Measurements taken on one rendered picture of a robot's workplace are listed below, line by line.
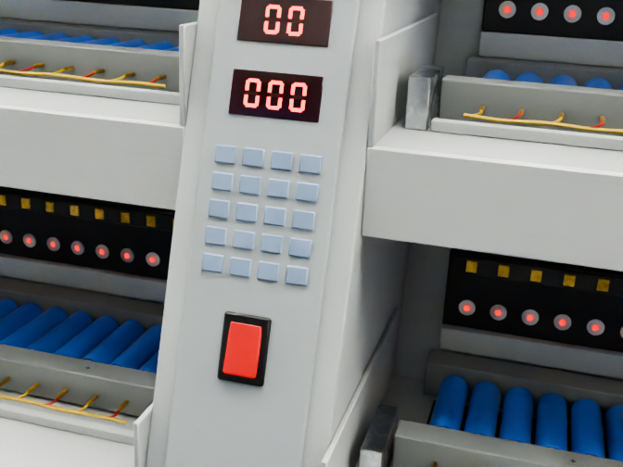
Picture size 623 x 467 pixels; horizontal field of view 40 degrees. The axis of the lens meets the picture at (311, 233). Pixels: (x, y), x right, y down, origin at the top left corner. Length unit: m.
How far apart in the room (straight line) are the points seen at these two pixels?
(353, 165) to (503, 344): 0.21
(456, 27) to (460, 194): 0.23
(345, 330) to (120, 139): 0.15
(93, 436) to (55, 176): 0.16
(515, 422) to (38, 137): 0.31
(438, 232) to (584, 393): 0.19
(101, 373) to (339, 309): 0.19
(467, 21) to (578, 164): 0.23
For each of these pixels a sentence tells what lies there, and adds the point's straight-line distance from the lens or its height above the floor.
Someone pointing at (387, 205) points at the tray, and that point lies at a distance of 0.41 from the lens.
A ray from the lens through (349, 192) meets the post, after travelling 0.41.
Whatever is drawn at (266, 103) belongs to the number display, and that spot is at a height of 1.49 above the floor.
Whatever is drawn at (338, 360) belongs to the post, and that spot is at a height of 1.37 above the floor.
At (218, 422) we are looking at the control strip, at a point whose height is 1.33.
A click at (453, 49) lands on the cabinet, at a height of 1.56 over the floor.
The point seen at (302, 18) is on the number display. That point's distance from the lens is 0.42.
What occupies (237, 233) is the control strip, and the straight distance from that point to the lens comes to 0.42.
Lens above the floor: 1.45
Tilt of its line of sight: 3 degrees down
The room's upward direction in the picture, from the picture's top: 7 degrees clockwise
